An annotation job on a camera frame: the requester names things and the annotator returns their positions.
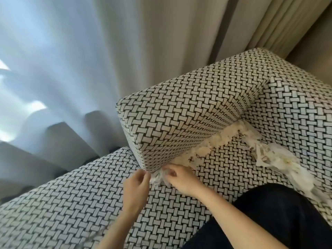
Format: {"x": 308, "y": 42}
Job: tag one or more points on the person's left hand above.
{"x": 135, "y": 190}

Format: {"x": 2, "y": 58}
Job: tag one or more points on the person's right hand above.
{"x": 185, "y": 181}

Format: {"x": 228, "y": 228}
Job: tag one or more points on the black white woven-pattern sofa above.
{"x": 181, "y": 106}

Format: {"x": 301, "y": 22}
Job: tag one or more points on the pile of white paper scraps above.
{"x": 275, "y": 158}

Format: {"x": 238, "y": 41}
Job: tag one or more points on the person's left forearm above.
{"x": 119, "y": 230}

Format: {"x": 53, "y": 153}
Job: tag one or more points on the person's right forearm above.
{"x": 233, "y": 223}

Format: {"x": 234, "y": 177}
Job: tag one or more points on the sheer white curtain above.
{"x": 64, "y": 62}

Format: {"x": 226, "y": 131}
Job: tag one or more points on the pleated beige curtain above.
{"x": 272, "y": 20}

